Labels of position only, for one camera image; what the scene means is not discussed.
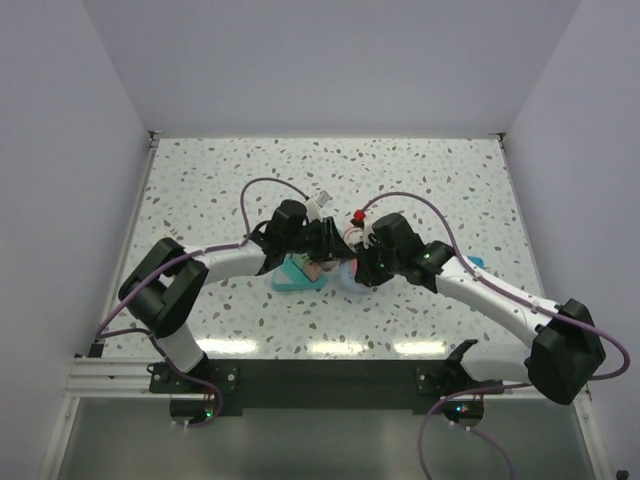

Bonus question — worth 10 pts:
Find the blue round power strip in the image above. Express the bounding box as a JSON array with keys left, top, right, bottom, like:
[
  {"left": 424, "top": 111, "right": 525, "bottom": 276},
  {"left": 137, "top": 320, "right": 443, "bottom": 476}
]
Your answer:
[{"left": 338, "top": 262, "right": 372, "bottom": 294}]

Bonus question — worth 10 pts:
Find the blue square plug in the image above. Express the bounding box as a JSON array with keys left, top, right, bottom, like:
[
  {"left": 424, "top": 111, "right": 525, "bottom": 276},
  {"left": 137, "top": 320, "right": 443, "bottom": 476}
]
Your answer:
[{"left": 468, "top": 256, "right": 486, "bottom": 269}]

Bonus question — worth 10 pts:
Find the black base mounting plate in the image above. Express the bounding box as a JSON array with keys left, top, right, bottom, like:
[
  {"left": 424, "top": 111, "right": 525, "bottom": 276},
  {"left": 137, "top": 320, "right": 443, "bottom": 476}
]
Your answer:
[{"left": 147, "top": 356, "right": 502, "bottom": 420}]

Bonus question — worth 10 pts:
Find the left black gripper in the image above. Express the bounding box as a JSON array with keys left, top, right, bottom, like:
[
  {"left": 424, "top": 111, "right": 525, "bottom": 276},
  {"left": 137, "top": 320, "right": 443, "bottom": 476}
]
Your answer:
[{"left": 284, "top": 217, "right": 356, "bottom": 263}]

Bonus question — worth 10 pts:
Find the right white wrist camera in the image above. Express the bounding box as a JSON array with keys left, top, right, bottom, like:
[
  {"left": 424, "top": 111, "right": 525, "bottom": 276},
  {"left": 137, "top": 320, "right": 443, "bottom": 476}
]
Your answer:
[{"left": 343, "top": 209, "right": 377, "bottom": 252}]

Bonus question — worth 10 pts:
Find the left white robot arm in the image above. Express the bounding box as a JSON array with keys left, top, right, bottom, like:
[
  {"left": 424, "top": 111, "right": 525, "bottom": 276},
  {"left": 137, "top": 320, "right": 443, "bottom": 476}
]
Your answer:
[{"left": 118, "top": 200, "right": 355, "bottom": 392}]

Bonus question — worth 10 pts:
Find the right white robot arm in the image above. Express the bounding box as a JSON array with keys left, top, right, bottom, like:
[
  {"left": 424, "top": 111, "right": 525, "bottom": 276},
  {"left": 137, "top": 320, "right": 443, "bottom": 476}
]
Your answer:
[{"left": 351, "top": 211, "right": 606, "bottom": 405}]

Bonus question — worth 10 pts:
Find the brownish pink plug adapter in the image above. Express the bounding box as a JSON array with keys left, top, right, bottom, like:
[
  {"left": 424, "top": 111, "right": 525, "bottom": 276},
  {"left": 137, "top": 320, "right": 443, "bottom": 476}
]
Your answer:
[{"left": 302, "top": 262, "right": 323, "bottom": 282}]

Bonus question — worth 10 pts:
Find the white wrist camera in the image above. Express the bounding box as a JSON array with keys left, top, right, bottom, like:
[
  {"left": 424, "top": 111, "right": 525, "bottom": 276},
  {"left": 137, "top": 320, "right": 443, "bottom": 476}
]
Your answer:
[
  {"left": 305, "top": 190, "right": 332, "bottom": 221},
  {"left": 343, "top": 209, "right": 377, "bottom": 252}
]

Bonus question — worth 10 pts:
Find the light green plug adapter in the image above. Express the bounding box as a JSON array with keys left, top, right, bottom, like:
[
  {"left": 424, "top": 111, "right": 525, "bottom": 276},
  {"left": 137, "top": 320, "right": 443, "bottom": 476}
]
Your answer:
[{"left": 291, "top": 254, "right": 310, "bottom": 269}]

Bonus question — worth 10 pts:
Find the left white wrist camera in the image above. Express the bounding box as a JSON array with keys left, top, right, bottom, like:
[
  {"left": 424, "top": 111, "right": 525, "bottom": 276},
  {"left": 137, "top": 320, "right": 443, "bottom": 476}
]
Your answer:
[{"left": 305, "top": 190, "right": 332, "bottom": 221}]

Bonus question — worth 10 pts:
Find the teal triangular power strip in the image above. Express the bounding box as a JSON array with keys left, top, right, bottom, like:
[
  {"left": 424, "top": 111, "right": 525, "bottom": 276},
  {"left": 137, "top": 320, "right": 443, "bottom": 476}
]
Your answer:
[{"left": 271, "top": 259, "right": 327, "bottom": 292}]

